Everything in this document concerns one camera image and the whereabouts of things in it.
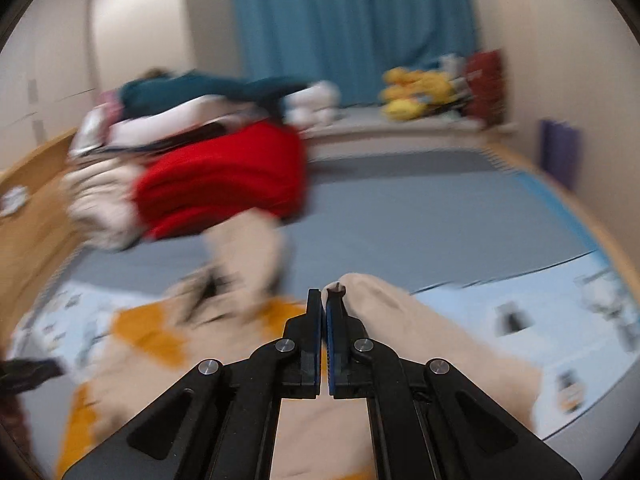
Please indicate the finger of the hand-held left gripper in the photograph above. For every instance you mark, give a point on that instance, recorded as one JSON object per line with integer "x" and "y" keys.
{"x": 30, "y": 372}

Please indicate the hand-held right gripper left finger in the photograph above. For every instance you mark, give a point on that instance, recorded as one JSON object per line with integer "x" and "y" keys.
{"x": 314, "y": 340}

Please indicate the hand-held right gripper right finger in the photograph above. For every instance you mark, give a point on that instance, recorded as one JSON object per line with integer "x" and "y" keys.
{"x": 332, "y": 340}

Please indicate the beige and yellow garment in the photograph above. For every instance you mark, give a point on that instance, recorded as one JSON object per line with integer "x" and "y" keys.
{"x": 450, "y": 350}

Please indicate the grey printed bed sheet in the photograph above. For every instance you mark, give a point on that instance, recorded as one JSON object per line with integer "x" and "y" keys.
{"x": 425, "y": 215}

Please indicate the small white object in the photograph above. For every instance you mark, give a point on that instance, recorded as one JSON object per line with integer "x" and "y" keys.
{"x": 12, "y": 201}

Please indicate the red knitted sweater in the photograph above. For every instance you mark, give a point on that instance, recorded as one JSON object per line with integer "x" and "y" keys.
{"x": 225, "y": 180}

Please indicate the cream folded blanket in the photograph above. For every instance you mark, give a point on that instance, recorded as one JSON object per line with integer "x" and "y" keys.
{"x": 100, "y": 200}

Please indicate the white window ledge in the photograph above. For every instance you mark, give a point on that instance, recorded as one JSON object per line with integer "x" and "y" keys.
{"x": 400, "y": 132}

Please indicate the white plush cloth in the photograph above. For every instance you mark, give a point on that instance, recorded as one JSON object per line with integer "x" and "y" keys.
{"x": 315, "y": 102}

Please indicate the yellow plush toys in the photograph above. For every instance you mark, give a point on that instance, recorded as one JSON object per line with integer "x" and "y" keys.
{"x": 415, "y": 92}

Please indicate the white folded cloth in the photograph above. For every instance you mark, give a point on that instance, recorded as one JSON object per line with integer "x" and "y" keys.
{"x": 175, "y": 117}

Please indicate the dark teal cloth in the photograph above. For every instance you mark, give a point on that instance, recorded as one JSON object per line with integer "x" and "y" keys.
{"x": 200, "y": 87}

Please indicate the dark red bag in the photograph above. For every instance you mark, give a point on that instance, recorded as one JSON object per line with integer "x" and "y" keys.
{"x": 484, "y": 87}

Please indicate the purple rolled mat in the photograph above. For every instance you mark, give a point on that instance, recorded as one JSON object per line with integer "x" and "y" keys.
{"x": 560, "y": 152}

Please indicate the blue curtain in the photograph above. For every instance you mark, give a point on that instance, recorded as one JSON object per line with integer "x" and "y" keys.
{"x": 350, "y": 25}

